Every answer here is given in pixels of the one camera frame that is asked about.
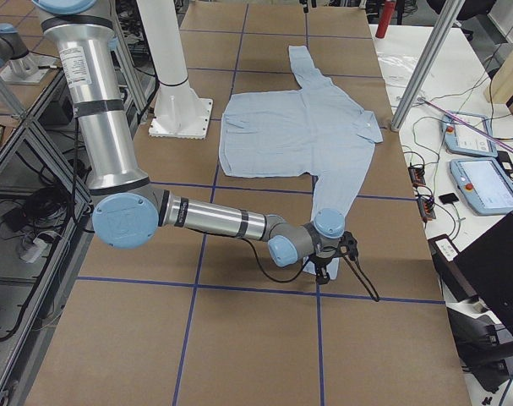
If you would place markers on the black laptop computer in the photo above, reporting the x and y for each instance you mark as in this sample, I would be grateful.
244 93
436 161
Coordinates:
483 269

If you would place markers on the blue teach pendant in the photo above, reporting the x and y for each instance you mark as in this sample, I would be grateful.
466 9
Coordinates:
484 184
461 139

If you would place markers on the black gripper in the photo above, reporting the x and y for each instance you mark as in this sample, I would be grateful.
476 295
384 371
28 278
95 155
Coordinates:
322 264

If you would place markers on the reacher grabber stick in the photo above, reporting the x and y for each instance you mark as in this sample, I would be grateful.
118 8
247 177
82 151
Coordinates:
464 123

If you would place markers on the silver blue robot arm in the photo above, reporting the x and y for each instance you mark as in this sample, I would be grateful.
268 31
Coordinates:
127 208

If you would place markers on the clear plastic bag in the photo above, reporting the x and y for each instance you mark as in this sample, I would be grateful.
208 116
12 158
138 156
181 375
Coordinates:
396 71

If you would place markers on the lower blue teach pendant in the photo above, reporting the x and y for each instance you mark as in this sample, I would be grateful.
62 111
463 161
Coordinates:
484 184

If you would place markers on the white camera mast pedestal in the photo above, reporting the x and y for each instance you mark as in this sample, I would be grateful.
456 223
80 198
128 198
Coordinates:
178 112

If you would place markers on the upper blue teach pendant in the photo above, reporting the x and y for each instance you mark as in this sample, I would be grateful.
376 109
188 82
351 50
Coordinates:
461 139

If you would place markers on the light blue button-up shirt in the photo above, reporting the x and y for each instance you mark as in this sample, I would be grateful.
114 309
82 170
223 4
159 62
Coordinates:
318 129

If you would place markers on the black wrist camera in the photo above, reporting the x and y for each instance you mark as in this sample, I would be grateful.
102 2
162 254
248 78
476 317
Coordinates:
349 243

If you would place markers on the red cylinder bottle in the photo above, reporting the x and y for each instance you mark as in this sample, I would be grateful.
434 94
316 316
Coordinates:
385 18

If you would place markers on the aluminium frame post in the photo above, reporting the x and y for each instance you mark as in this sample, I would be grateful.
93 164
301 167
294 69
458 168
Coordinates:
430 52

